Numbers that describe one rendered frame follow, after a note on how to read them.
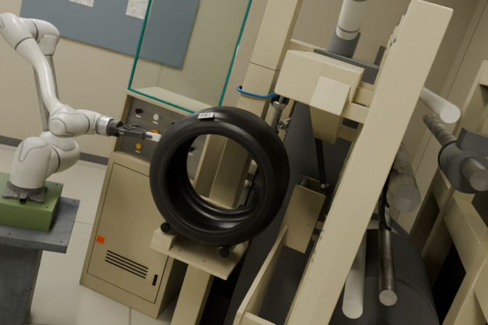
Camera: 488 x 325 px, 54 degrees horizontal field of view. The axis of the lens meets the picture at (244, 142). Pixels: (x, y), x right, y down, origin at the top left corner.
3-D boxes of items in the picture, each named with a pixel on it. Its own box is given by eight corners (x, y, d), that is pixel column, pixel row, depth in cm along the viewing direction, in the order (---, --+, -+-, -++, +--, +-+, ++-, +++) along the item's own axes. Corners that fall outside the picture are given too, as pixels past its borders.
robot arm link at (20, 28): (24, 34, 212) (45, 35, 225) (-1, 4, 214) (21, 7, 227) (8, 54, 216) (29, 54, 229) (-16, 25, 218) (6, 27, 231)
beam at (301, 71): (299, 83, 214) (310, 51, 211) (354, 101, 209) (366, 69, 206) (271, 93, 156) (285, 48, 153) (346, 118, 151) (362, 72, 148)
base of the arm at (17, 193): (-1, 201, 213) (1, 190, 212) (7, 182, 233) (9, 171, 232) (42, 207, 219) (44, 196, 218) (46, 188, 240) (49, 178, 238)
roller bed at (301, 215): (283, 227, 243) (301, 174, 236) (310, 238, 240) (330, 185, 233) (275, 241, 224) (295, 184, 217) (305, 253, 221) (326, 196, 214)
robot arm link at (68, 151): (35, 176, 238) (63, 167, 258) (62, 174, 233) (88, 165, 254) (8, 19, 228) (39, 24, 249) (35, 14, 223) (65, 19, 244)
